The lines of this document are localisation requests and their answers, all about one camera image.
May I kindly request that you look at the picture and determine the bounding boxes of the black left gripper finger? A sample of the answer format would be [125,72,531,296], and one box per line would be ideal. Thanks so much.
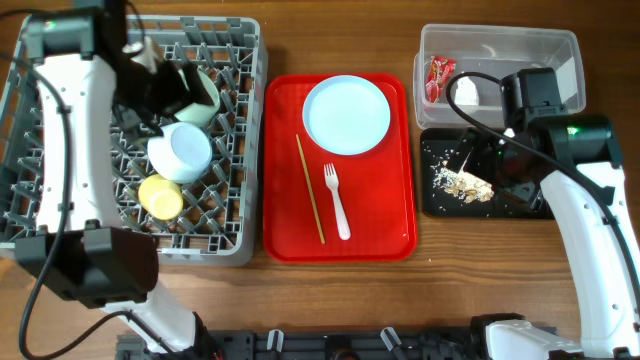
[114,104,163,140]
[181,63,215,106]

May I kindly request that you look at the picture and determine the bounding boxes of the mint green cup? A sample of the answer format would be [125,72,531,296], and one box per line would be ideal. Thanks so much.
[175,69,221,128]

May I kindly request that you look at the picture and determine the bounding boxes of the white tissue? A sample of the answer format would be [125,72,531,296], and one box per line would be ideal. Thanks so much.
[454,77,479,107]

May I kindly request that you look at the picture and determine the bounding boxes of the light blue bowl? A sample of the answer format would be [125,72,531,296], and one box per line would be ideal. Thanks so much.
[147,122,213,184]

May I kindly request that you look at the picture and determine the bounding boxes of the red snack wrapper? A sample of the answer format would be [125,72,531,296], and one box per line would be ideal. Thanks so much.
[425,56,457,103]

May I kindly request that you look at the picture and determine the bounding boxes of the yellow plastic cup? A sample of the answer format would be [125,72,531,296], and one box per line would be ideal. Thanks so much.
[138,174,183,220]

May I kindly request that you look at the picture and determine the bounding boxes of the light blue plate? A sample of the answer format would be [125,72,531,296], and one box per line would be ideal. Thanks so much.
[302,75,391,156]

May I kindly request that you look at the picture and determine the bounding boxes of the white plastic fork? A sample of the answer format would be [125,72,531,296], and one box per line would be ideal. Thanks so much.
[324,163,351,240]

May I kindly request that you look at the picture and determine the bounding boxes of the wooden chopstick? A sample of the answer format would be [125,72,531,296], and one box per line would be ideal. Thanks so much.
[295,134,326,245]

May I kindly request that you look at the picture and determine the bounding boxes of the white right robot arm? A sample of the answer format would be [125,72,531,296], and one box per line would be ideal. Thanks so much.
[446,68,639,359]

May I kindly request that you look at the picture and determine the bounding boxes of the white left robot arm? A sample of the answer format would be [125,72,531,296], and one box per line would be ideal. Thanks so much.
[15,1,224,359]

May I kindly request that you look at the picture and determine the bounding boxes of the grey dishwasher rack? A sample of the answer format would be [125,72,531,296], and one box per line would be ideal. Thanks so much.
[0,14,269,267]

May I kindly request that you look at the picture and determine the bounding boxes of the rice and peanut shells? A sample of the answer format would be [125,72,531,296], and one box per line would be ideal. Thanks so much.
[433,160,495,204]

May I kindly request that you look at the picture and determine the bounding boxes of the black plastic bin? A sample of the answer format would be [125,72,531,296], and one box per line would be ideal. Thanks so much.
[420,128,553,220]

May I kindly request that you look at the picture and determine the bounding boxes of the clear plastic bin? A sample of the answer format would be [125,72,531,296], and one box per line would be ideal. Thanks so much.
[413,23,586,129]

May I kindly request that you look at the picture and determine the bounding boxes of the red plastic tray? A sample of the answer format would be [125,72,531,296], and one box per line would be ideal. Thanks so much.
[263,73,418,263]

